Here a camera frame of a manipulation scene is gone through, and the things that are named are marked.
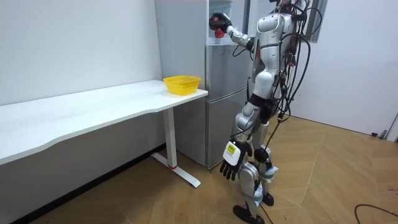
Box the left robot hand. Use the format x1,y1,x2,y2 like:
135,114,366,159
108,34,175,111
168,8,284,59
219,139,253,182

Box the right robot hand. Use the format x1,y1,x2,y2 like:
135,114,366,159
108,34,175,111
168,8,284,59
208,12,233,34

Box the robot legs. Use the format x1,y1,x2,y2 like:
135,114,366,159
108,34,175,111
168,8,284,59
232,120,279,224

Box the grey fridge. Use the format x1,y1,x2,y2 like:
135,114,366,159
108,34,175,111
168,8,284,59
154,0,259,170

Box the robot body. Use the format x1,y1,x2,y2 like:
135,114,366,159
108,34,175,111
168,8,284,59
250,0,312,125

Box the yellow plastic basket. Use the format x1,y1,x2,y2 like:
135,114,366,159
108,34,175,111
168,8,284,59
162,75,201,96

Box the black door stopper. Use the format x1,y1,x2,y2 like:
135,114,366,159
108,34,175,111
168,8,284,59
371,129,388,140

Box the white desk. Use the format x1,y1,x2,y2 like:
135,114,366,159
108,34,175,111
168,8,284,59
0,80,209,189

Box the cable bundle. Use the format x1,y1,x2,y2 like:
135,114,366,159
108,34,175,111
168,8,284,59
276,0,312,11

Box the black floor cable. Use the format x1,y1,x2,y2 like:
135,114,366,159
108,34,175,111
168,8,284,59
354,203,398,224

